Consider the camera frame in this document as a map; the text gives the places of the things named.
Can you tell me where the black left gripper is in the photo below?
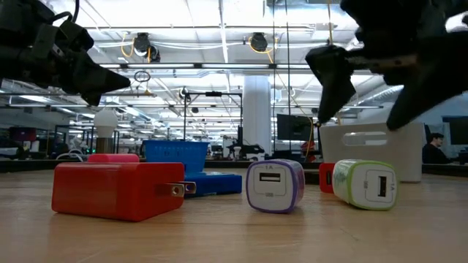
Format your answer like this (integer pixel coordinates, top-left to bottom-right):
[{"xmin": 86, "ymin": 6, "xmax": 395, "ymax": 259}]
[{"xmin": 0, "ymin": 0, "xmax": 132, "ymax": 107}]

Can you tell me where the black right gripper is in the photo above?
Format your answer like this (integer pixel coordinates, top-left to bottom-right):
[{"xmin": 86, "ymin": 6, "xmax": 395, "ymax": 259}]
[{"xmin": 305, "ymin": 0, "xmax": 468, "ymax": 132}]

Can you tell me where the pink red cube charger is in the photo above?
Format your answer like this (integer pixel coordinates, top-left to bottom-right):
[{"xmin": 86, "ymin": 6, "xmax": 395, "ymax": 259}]
[{"xmin": 86, "ymin": 153, "xmax": 140, "ymax": 164}]

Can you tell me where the green white USB charger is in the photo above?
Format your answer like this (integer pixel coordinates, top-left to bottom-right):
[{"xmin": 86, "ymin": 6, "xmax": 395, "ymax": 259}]
[{"xmin": 331, "ymin": 159, "xmax": 400, "ymax": 212}]

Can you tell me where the large red wall charger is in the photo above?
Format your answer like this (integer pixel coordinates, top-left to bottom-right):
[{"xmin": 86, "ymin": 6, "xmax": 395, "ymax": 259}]
[{"xmin": 50, "ymin": 161, "xmax": 197, "ymax": 223}]

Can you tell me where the small red USB charger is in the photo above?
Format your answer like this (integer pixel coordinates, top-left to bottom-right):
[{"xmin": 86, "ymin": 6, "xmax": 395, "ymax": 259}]
[{"xmin": 318, "ymin": 162, "xmax": 336, "ymax": 194}]

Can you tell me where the purple white USB charger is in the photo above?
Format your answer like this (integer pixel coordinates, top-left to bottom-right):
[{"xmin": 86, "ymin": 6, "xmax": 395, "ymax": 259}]
[{"xmin": 245, "ymin": 159, "xmax": 306, "ymax": 215}]

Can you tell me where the blue rectangular block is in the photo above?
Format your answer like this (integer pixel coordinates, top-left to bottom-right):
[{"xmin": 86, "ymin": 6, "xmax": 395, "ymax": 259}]
[{"xmin": 184, "ymin": 171, "xmax": 244, "ymax": 199}]

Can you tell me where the white bulb on metal base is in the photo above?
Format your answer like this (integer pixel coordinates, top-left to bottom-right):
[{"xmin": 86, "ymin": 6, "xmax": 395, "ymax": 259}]
[{"xmin": 93, "ymin": 108, "xmax": 119, "ymax": 155}]

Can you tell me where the white plastic bin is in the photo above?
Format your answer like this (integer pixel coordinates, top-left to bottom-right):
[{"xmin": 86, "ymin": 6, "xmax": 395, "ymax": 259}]
[{"xmin": 319, "ymin": 121, "xmax": 425, "ymax": 183}]

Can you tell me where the person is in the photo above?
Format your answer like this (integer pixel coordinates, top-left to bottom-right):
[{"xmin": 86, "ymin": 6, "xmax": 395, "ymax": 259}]
[{"xmin": 421, "ymin": 132, "xmax": 453, "ymax": 165}]

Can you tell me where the black monitor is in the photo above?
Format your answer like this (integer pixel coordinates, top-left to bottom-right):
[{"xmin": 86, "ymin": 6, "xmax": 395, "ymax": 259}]
[
  {"xmin": 441, "ymin": 115, "xmax": 468, "ymax": 146},
  {"xmin": 276, "ymin": 113, "xmax": 314, "ymax": 142}
]

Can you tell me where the maroon screen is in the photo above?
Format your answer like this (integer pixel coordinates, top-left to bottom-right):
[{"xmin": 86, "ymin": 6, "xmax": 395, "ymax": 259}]
[{"xmin": 9, "ymin": 126, "xmax": 37, "ymax": 143}]

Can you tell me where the blue plastic basket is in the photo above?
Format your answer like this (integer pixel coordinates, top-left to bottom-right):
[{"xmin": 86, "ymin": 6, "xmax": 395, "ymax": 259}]
[{"xmin": 141, "ymin": 140, "xmax": 211, "ymax": 175}]

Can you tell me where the white building pillar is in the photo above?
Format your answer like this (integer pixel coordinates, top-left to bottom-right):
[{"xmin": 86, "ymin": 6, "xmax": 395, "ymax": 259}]
[{"xmin": 242, "ymin": 75, "xmax": 273, "ymax": 157}]

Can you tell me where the long ceiling light bar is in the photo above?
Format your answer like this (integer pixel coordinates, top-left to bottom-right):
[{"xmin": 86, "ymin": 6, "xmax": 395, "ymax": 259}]
[{"xmin": 98, "ymin": 62, "xmax": 312, "ymax": 71}]

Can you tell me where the black ceiling cord reel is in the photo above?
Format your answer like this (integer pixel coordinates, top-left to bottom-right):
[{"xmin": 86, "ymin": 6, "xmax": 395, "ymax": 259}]
[
  {"xmin": 132, "ymin": 31, "xmax": 162, "ymax": 64},
  {"xmin": 249, "ymin": 31, "xmax": 270, "ymax": 53}
]

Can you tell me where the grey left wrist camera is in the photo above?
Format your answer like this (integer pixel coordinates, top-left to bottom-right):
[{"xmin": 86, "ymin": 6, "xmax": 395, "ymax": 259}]
[{"xmin": 31, "ymin": 23, "xmax": 59, "ymax": 61}]

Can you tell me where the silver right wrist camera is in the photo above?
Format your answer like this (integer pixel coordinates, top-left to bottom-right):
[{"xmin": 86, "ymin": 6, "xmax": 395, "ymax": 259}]
[{"xmin": 445, "ymin": 12, "xmax": 468, "ymax": 33}]

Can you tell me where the black hanging cable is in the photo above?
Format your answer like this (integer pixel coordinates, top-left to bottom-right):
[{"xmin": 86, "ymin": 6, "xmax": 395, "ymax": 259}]
[
  {"xmin": 271, "ymin": 0, "xmax": 276, "ymax": 154},
  {"xmin": 284, "ymin": 0, "xmax": 292, "ymax": 150}
]

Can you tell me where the black frame stand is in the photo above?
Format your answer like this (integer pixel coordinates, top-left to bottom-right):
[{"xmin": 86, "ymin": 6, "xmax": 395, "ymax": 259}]
[{"xmin": 182, "ymin": 91, "xmax": 244, "ymax": 151}]

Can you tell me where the black aluminium table frame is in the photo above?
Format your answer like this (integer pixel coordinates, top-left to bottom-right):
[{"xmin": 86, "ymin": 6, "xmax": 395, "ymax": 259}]
[{"xmin": 0, "ymin": 157, "xmax": 468, "ymax": 178}]

